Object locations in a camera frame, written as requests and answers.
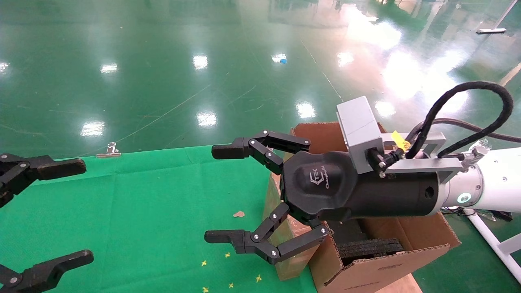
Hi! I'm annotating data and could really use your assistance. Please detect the grey metal camera bracket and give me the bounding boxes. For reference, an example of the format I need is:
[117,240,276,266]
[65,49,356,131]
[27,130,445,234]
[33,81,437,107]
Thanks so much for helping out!
[381,131,464,184]

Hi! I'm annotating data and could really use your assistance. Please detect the white metal frame leg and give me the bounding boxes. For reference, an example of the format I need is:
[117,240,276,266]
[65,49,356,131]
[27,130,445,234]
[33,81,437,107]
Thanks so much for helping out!
[466,210,521,284]

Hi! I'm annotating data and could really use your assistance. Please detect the black foam liner sheet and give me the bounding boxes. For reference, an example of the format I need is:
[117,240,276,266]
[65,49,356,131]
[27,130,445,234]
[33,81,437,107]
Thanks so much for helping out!
[326,220,368,245]

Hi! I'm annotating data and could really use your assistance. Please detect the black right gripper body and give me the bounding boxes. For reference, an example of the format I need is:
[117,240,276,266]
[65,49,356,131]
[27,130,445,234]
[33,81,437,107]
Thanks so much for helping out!
[281,151,443,223]

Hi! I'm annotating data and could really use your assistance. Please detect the yellow cable tag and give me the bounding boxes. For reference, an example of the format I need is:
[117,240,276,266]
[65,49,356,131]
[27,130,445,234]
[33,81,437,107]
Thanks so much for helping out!
[392,131,412,151]

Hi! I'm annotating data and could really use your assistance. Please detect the silver metal binder clip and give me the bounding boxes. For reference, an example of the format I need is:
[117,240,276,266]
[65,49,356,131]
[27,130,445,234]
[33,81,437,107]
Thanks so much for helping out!
[96,142,122,158]

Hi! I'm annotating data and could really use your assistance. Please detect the black ribbed foam block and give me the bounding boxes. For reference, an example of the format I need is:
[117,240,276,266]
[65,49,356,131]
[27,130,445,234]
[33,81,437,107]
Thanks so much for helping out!
[338,238,404,267]

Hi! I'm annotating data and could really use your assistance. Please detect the silver cable connector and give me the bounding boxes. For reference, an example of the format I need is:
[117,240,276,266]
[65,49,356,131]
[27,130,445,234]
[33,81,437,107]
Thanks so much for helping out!
[462,145,489,168]

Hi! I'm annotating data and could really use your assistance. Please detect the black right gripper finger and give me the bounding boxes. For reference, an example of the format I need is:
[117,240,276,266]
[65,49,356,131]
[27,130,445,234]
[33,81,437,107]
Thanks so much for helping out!
[205,203,329,265]
[212,130,311,175]

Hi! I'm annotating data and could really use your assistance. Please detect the large brown cardboard carton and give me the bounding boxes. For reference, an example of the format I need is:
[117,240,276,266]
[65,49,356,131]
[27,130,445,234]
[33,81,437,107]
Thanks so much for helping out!
[291,121,461,293]

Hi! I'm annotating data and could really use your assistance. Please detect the green table cloth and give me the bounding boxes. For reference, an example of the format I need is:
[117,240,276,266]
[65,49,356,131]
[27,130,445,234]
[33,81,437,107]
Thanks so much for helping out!
[0,144,318,293]

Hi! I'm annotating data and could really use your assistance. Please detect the small brown cardboard box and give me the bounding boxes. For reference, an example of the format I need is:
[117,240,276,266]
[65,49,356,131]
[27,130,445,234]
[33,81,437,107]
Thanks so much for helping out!
[263,173,323,281]

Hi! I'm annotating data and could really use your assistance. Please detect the thin black cable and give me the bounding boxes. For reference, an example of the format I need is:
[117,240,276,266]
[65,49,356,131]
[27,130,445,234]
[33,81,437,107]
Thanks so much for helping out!
[431,118,521,144]

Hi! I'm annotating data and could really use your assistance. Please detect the thick black braided cable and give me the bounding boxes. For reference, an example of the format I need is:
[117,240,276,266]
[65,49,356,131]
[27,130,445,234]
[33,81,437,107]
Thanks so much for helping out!
[405,81,514,160]

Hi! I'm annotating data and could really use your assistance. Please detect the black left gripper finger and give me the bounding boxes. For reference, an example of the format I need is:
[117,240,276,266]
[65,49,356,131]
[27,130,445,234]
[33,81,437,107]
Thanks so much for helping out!
[0,153,87,208]
[0,250,94,293]

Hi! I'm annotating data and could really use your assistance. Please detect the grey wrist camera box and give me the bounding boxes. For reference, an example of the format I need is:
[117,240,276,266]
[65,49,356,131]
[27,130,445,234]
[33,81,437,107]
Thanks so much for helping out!
[336,96,386,175]

